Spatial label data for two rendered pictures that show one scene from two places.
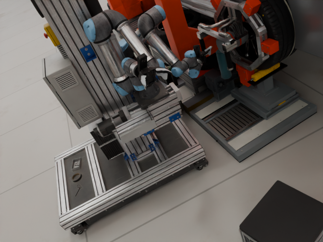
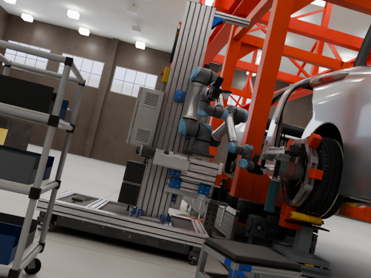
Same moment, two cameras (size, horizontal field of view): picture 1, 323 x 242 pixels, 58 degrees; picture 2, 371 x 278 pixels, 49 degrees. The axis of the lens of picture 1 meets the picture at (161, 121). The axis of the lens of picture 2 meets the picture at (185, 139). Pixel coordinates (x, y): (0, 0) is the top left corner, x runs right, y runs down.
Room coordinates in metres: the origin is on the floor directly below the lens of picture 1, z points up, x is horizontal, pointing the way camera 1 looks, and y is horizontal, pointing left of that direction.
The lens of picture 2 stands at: (-1.37, -0.08, 0.68)
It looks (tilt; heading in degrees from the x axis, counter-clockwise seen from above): 4 degrees up; 4
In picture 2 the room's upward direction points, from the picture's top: 13 degrees clockwise
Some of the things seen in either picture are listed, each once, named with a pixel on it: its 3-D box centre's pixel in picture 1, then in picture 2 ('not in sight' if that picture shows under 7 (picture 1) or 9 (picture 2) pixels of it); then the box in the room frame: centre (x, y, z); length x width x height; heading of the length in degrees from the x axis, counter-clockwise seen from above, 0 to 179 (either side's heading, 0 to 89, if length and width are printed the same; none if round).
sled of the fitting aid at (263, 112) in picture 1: (263, 94); (295, 262); (2.04, -0.96, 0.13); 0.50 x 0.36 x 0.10; 11
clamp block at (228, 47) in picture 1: (229, 45); (283, 157); (1.76, -0.64, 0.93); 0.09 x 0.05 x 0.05; 101
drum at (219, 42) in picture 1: (232, 39); (288, 170); (1.95, -0.74, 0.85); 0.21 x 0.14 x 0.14; 101
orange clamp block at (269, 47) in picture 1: (269, 46); (315, 174); (1.65, -0.87, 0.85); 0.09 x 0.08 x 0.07; 11
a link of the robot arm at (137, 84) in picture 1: (140, 78); (205, 109); (1.49, 0.01, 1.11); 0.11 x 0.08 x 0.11; 110
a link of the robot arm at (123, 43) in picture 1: (125, 49); not in sight; (2.28, 0.03, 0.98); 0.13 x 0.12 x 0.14; 120
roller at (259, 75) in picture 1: (265, 71); (306, 218); (1.86, -0.93, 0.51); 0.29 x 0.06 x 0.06; 101
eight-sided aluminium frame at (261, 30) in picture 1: (239, 35); (296, 171); (1.96, -0.81, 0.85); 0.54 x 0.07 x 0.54; 11
